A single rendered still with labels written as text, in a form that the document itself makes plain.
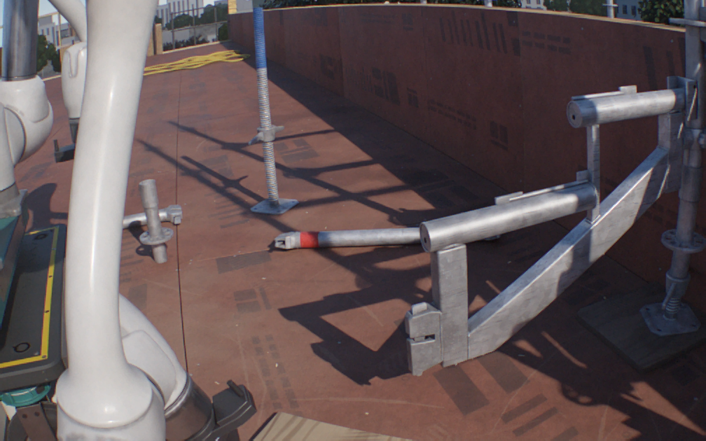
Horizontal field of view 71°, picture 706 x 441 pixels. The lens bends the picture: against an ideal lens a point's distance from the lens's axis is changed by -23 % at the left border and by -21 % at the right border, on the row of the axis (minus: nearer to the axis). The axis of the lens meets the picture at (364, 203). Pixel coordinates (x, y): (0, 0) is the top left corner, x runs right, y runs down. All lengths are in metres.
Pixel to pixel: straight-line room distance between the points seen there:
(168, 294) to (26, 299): 0.73
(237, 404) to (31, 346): 0.39
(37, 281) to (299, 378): 0.61
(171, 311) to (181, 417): 0.97
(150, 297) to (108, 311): 1.26
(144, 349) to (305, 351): 0.79
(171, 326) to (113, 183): 1.09
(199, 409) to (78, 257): 0.29
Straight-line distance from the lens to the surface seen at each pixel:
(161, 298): 1.75
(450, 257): 0.99
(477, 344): 1.10
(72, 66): 1.22
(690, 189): 1.33
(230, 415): 0.74
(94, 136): 0.53
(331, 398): 1.24
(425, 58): 2.92
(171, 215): 2.31
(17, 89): 1.47
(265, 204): 2.35
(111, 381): 0.53
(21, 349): 0.97
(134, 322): 0.67
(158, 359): 0.67
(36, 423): 1.05
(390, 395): 1.24
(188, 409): 0.72
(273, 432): 1.14
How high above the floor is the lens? 0.76
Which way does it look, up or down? 20 degrees down
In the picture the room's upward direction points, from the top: 4 degrees counter-clockwise
